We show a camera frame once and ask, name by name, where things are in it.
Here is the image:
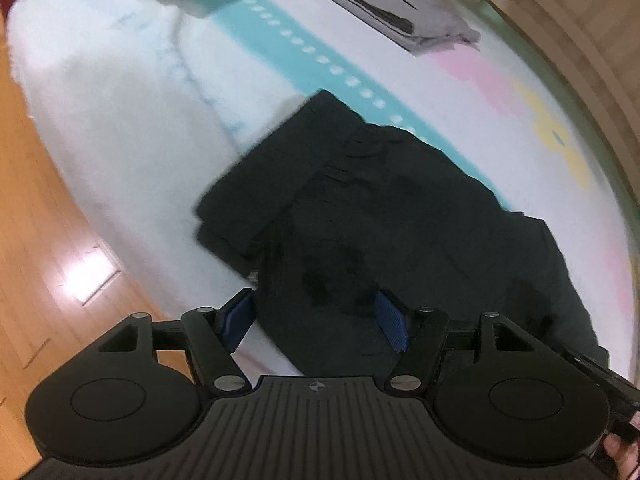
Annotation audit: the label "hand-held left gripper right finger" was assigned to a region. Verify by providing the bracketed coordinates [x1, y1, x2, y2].
[374, 287, 540, 395]

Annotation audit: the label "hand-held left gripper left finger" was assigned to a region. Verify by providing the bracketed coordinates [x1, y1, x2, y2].
[97, 287, 257, 396]

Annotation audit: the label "black pants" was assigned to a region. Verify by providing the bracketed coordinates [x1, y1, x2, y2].
[192, 88, 612, 380]

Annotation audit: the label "person's right hand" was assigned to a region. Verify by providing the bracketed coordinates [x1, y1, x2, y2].
[602, 432, 640, 480]

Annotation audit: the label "floral bed sheet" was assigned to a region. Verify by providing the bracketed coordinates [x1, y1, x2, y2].
[5, 0, 637, 377]

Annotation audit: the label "folded grey clothes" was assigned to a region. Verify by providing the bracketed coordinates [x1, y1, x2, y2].
[320, 0, 482, 56]

